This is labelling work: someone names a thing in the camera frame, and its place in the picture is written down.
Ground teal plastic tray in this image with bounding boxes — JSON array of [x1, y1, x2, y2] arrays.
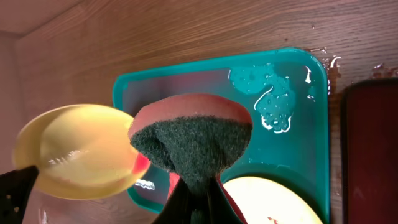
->
[[113, 48, 330, 223]]

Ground orange sponge with dark scourer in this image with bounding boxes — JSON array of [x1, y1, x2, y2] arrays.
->
[[127, 93, 254, 224]]

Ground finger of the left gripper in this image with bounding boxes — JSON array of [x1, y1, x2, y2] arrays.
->
[[0, 166, 39, 224]]

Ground yellow-green plate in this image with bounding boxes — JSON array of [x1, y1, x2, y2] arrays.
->
[[223, 177, 322, 224], [13, 104, 150, 200]]

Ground black red lacquer tray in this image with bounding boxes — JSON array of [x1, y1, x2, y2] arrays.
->
[[340, 78, 397, 224]]

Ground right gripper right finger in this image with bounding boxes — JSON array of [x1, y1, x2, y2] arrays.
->
[[204, 177, 243, 224]]

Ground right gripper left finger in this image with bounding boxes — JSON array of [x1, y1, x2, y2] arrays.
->
[[152, 179, 194, 224]]

